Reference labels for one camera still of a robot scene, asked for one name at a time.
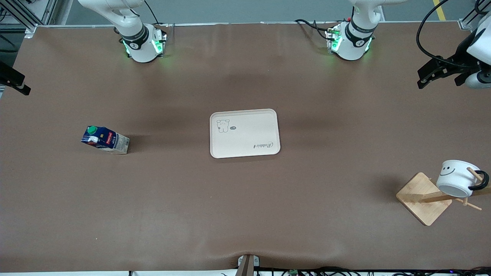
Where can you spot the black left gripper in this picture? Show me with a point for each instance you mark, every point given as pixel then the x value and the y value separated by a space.
pixel 462 58

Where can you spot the blue milk carton green cap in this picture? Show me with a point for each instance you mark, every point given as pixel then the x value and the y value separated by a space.
pixel 111 142

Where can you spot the wooden cup rack stand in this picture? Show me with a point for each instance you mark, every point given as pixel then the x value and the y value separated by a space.
pixel 420 203

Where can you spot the cream plastic tray rabbit print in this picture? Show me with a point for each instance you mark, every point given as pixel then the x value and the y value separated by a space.
pixel 245 134

